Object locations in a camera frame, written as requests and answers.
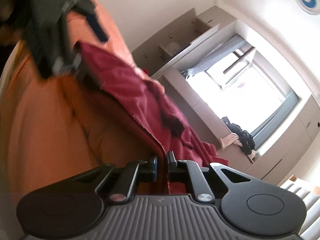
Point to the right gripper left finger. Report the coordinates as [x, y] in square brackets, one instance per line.
[129, 178]

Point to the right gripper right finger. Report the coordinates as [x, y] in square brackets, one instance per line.
[189, 173]

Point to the dark red sweater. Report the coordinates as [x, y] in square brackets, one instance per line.
[148, 112]

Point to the dark clothes pile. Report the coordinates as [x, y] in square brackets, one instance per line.
[243, 134]

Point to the grey window seat cabinet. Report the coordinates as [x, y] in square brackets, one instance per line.
[204, 121]

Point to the white cloth hanging over ledge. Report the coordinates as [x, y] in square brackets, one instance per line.
[234, 139]

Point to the tall grey wardrobe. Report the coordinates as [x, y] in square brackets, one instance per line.
[293, 144]

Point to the orange duvet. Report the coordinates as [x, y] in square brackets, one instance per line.
[57, 128]

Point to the open grey wardrobe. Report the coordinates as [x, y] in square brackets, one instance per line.
[184, 41]

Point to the right blue curtain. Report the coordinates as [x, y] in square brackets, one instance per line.
[267, 128]

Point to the open window sash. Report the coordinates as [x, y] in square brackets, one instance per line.
[247, 57]

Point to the left light blue curtain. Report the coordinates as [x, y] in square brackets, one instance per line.
[216, 55]

